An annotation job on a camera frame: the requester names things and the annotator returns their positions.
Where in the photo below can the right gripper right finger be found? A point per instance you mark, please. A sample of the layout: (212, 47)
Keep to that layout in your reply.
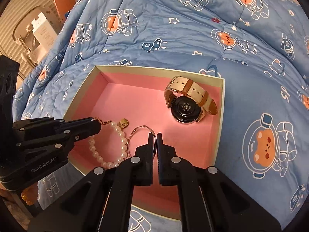
(208, 199)

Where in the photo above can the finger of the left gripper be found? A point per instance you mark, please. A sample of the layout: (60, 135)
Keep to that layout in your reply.
(50, 122)
(40, 138)

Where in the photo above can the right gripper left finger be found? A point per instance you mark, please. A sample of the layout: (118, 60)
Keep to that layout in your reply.
(101, 200)

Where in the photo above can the thin silver bangle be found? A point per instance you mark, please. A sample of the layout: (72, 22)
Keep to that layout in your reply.
(137, 136)

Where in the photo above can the beige strap wristwatch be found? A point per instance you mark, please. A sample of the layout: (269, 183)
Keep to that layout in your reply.
(188, 101)

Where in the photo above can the left hand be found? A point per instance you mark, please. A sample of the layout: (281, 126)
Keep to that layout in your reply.
(30, 194)

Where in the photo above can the green box pink interior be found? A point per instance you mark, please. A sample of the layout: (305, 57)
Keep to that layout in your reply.
(137, 94)

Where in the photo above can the white cardboard box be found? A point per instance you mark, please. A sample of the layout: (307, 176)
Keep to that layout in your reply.
(44, 32)

